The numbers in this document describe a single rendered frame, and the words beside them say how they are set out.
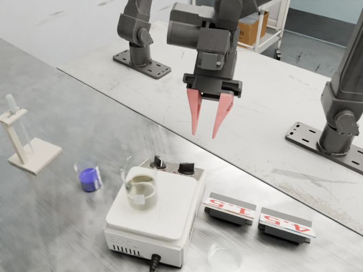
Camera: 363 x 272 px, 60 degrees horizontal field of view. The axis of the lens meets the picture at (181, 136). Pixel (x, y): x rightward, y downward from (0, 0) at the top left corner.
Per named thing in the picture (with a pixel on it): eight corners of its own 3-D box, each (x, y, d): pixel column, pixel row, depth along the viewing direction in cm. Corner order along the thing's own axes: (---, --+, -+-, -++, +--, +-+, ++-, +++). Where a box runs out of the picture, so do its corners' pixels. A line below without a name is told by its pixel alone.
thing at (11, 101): (13, 115, 61) (5, 96, 58) (19, 111, 62) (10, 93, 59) (15, 116, 61) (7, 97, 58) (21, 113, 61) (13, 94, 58)
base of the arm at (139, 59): (155, 55, 87) (172, 46, 91) (107, 35, 97) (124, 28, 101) (157, 80, 92) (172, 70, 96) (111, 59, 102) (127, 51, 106)
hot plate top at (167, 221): (132, 168, 56) (132, 164, 56) (198, 181, 54) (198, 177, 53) (103, 225, 48) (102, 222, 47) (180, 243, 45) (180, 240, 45)
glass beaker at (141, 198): (165, 208, 49) (163, 174, 44) (132, 221, 48) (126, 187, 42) (152, 181, 53) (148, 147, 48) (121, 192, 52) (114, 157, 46)
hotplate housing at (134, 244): (147, 166, 67) (144, 138, 62) (207, 178, 65) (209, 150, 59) (101, 264, 51) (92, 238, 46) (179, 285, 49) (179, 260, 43)
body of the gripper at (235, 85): (240, 91, 52) (248, 49, 53) (181, 82, 54) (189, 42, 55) (240, 101, 58) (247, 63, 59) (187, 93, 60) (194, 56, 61)
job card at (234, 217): (210, 192, 62) (212, 179, 59) (256, 206, 60) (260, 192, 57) (201, 217, 58) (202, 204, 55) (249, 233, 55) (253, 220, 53)
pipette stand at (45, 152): (36, 140, 73) (17, 94, 65) (62, 150, 71) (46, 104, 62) (8, 162, 68) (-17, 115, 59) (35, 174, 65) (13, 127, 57)
